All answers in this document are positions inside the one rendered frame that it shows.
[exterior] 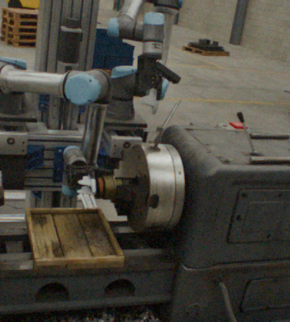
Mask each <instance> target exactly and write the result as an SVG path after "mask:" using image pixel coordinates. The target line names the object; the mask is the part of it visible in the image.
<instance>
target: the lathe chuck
mask: <svg viewBox="0 0 290 322"><path fill-rule="evenodd" d="M152 147H154V144H135V145H134V154H135V166H136V175H137V177H138V180H136V179H134V180H123V185H139V186H140V187H141V188H142V189H143V190H144V191H145V192H146V193H147V194H148V195H149V196H154V194H156V195H157V196H158V201H157V206H156V207H155V208H152V206H147V205H135V204H134V203H133V202H132V204H131V208H130V211H129V213H128V217H127V221H128V224H129V226H130V227H131V228H132V229H133V230H134V231H136V232H140V231H163V230H164V229H165V228H166V227H167V225H168V224H169V222H170V219H171V217H172V213H173V208H174V199H175V176H174V166H173V163H172V159H171V156H170V154H169V152H168V150H167V148H166V147H165V146H164V145H162V144H159V146H158V148H159V149H160V151H159V152H155V151H153V150H152V149H150V148H152ZM151 226H158V227H159V228H157V229H149V228H150V227H151Z"/></svg>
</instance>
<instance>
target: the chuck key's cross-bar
mask: <svg viewBox="0 0 290 322"><path fill-rule="evenodd" d="M180 102H181V100H180V99H178V101H177V102H176V104H175V105H174V108H173V109H172V111H171V112H170V114H169V115H168V117H167V119H166V121H165V122H164V123H163V125H162V126H163V130H164V128H165V127H166V125H167V124H168V122H169V120H170V119H171V117H172V115H173V113H174V112H175V110H176V109H177V107H178V105H179V103H180ZM159 134H160V132H157V133H156V134H155V135H154V136H153V137H152V138H150V139H149V141H148V143H149V144H152V143H153V141H154V140H155V139H156V138H157V137H158V136H159Z"/></svg>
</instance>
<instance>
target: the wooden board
mask: <svg viewBox="0 0 290 322"><path fill-rule="evenodd" d="M25 212H26V220H27V228H28V232H29V241H30V246H31V250H32V259H33V263H34V270H35V271H37V270H65V266H66V269H67V270H76V269H89V268H95V267H97V268H98V267H123V265H124V255H123V252H122V251H121V248H120V247H119V244H117V243H118V242H117V240H116V238H115V236H114V234H113V232H112V230H111V228H110V226H109V224H108V222H107V220H106V217H105V218H104V216H105V215H104V213H103V211H102V209H101V208H48V209H46V208H26V209H25ZM64 213H65V214H64ZM66 213H67V214H66ZM34 214H35V216H34ZM48 214H49V215H48ZM60 214H61V215H60ZM75 214H77V216H76V215H75ZM81 214H83V215H84V214H86V215H87V214H88V215H89V214H90V215H89V216H87V218H86V216H83V215H81ZM91 214H92V215H94V214H96V217H97V218H96V217H95V216H91ZM31 215H32V216H31ZM37 215H38V216H37ZM51 215H56V216H51ZM65 215H66V216H65ZM90 216H91V217H92V218H91V217H90ZM32 217H33V218H34V219H33V220H32ZM38 217H39V218H38ZM43 217H44V218H43ZM84 217H85V218H84ZM83 219H84V220H83ZM85 219H86V220H85ZM34 220H37V221H34ZM87 220H88V221H87ZM89 220H90V221H92V222H91V224H90V222H89ZM96 220H97V221H98V220H99V221H98V222H99V223H100V225H98V224H99V223H98V222H97V221H96ZM79 221H80V222H79ZM94 221H96V222H94ZM81 222H82V223H81ZM86 222H87V223H86ZM29 223H30V224H29ZM96 223H97V224H96ZM33 224H34V225H33ZM86 224H88V225H89V226H88V225H86ZM95 224H96V225H95ZM65 225H66V226H65ZM80 225H82V226H80ZM91 225H92V226H91ZM54 226H55V227H54ZM90 226H91V228H89V227H90ZM100 226H101V227H100ZM34 227H35V228H34ZM98 228H99V229H100V230H99V229H98ZM102 228H103V229H102ZM87 229H88V231H86V230H87ZM96 229H97V230H96ZM94 230H95V231H94ZM101 230H104V231H105V233H104V232H102V231H101ZM91 232H92V234H90V233H91ZM94 232H95V233H94ZM97 233H98V234H97ZM92 237H94V238H92ZM95 237H96V238H95ZM101 237H102V239H101ZM99 238H100V239H101V241H100V239H99ZM91 239H92V240H91ZM96 239H97V241H95V240H96ZM98 239H99V240H98ZM105 239H107V240H105ZM35 242H36V243H35ZM108 242H110V243H108ZM92 243H93V244H92ZM94 243H95V244H94ZM90 244H92V245H90ZM109 244H111V245H109ZM33 245H34V246H33ZM95 245H96V246H98V247H95ZM101 245H102V246H103V248H102V246H101ZM106 245H107V246H106ZM88 246H89V247H88ZM60 247H61V249H59V248H60ZM71 247H72V248H71ZM91 247H92V250H91ZM99 247H100V248H99ZM106 247H107V249H106ZM111 247H112V248H111ZM38 249H39V250H38ZM58 249H59V250H58ZM63 249H64V250H63ZM110 249H114V250H112V251H113V253H111V254H112V255H113V254H115V255H113V256H111V255H110V254H109V252H112V251H109V250H110ZM48 250H49V251H48ZM66 250H67V251H66ZM82 250H83V252H81V251H82ZM90 250H91V252H90ZM103 251H104V252H103ZM37 252H38V253H37ZM40 252H41V253H40ZM44 252H46V253H44ZM67 252H68V253H67ZM94 252H95V255H94ZM60 253H62V254H63V255H64V254H65V255H66V256H65V255H64V256H63V255H60ZM91 253H92V254H91ZM106 253H107V254H106ZM42 254H43V255H42ZM48 255H49V256H48ZM58 255H59V256H58ZM109 255H110V256H109ZM41 256H42V257H43V258H40V257H41ZM82 256H84V257H82ZM44 257H46V258H44ZM53 258H55V259H53ZM68 258H69V259H68ZM36 259H37V260H36Z"/></svg>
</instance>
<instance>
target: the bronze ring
mask: <svg viewBox="0 0 290 322"><path fill-rule="evenodd" d="M95 183H96V194H95V195H94V198H95V199H103V200H111V201H114V199H115V197H116V185H123V183H122V180H121V179H115V178H114V176H113V175H109V176H102V177H101V178H96V179H95Z"/></svg>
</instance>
